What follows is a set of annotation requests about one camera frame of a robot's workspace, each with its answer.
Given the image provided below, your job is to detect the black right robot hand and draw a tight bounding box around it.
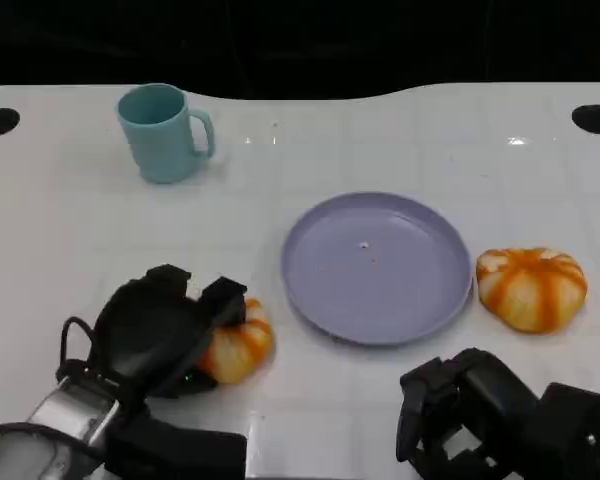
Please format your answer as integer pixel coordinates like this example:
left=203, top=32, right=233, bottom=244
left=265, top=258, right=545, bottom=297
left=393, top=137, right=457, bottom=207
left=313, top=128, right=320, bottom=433
left=395, top=347, right=549, bottom=480

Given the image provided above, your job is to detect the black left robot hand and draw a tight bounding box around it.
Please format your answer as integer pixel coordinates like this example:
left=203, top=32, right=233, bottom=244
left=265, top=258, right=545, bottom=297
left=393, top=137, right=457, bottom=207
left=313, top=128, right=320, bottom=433
left=90, top=264, right=249, bottom=401

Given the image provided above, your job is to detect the orange white toy bread roll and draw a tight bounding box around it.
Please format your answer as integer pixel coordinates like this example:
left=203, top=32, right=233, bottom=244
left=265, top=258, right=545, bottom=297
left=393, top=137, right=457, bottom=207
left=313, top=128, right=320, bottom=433
left=195, top=297, right=275, bottom=386
left=474, top=246, right=589, bottom=334

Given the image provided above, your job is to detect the lilac plate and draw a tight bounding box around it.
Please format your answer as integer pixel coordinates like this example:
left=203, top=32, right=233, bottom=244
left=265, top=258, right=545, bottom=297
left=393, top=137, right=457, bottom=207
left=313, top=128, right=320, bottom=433
left=279, top=191, right=474, bottom=348

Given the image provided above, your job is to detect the pale green mug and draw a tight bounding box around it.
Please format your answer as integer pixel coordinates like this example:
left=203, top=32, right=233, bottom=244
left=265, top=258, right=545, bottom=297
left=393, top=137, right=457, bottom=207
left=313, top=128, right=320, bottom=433
left=116, top=82, right=217, bottom=185

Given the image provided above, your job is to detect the short black looped cable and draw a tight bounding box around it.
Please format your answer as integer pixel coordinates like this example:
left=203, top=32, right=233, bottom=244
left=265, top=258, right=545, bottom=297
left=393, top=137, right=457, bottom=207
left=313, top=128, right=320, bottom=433
left=54, top=315, right=104, bottom=385

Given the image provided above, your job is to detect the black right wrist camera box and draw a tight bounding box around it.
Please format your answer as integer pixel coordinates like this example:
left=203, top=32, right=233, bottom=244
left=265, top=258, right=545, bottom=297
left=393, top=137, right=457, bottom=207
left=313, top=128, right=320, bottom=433
left=532, top=382, right=600, bottom=480

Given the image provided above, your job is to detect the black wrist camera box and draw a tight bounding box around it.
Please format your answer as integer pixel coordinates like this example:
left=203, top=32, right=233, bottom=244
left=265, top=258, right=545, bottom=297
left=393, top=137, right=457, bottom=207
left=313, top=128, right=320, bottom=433
left=532, top=382, right=600, bottom=480
left=103, top=412, right=249, bottom=480

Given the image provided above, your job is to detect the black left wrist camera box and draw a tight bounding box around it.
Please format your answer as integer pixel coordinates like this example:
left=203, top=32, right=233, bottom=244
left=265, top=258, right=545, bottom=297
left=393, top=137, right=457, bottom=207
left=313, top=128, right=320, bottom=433
left=103, top=412, right=249, bottom=480

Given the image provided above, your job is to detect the long black arm cable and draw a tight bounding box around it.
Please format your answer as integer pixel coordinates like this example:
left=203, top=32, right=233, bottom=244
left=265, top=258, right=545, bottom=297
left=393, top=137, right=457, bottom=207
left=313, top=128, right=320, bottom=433
left=0, top=421, right=94, bottom=454

